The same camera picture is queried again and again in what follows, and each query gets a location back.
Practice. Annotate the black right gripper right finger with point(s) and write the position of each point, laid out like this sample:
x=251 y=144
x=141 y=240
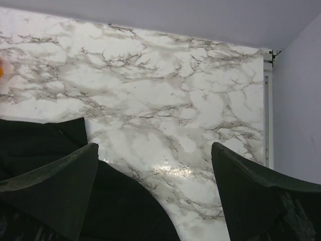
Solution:
x=262 y=204

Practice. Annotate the orange snack packet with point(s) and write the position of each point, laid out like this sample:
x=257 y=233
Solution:
x=1 y=68

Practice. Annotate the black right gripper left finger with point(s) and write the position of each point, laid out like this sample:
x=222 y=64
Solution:
x=56 y=194

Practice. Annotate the aluminium table edge rail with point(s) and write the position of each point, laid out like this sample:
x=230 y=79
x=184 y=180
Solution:
x=268 y=63

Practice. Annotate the black button shirt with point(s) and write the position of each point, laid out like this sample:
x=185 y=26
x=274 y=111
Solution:
x=119 y=207

